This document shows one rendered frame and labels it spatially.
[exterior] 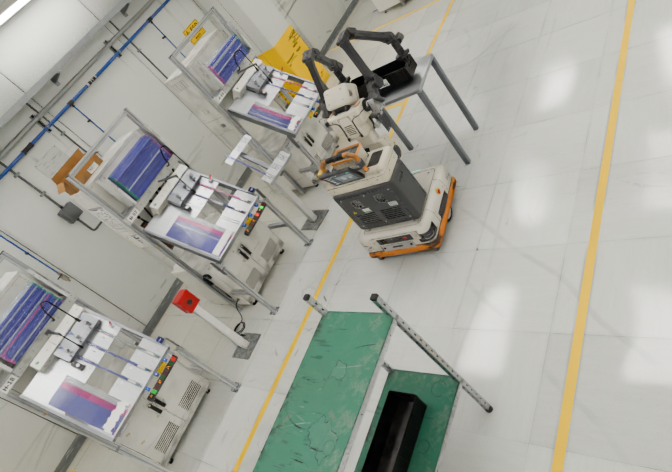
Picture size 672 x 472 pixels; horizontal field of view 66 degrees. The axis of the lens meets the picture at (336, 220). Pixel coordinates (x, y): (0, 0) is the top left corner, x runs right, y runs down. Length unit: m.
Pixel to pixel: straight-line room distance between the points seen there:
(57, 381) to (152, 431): 0.81
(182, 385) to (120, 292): 1.82
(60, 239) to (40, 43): 1.98
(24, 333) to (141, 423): 1.06
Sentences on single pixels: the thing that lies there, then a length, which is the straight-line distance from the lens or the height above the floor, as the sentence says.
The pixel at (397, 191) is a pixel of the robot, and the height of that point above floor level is 0.59.
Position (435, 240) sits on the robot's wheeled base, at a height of 0.12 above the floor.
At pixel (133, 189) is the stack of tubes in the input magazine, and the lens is 4.48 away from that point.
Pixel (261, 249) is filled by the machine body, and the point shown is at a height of 0.25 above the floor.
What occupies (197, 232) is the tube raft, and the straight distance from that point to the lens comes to 4.42.
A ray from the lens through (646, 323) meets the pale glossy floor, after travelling 2.98.
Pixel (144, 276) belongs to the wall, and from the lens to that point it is 6.13.
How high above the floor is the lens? 2.51
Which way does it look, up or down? 31 degrees down
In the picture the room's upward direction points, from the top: 44 degrees counter-clockwise
